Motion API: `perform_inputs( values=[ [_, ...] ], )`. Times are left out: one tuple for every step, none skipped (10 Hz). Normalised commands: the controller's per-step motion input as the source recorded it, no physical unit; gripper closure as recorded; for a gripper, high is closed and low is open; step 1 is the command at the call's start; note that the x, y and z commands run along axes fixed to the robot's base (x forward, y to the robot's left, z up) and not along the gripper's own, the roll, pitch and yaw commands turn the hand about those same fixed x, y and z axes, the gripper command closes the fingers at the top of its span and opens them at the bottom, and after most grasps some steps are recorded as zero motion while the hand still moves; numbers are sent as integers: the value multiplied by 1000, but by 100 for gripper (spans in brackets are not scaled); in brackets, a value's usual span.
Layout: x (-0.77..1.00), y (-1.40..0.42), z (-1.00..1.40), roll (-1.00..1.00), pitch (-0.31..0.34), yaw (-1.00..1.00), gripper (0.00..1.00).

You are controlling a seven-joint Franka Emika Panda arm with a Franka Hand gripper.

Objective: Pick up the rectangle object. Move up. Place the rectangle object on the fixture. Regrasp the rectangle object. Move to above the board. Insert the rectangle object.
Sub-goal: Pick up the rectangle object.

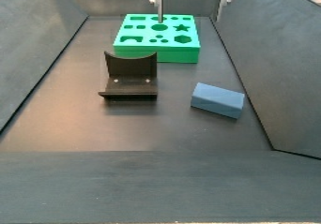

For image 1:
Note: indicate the blue rectangular block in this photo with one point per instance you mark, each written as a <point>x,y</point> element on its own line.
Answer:
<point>218,100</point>

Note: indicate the black curved fixture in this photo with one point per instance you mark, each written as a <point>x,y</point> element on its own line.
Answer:
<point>131,76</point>

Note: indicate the green shape sorter board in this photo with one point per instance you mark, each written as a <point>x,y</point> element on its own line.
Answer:
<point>171,38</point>

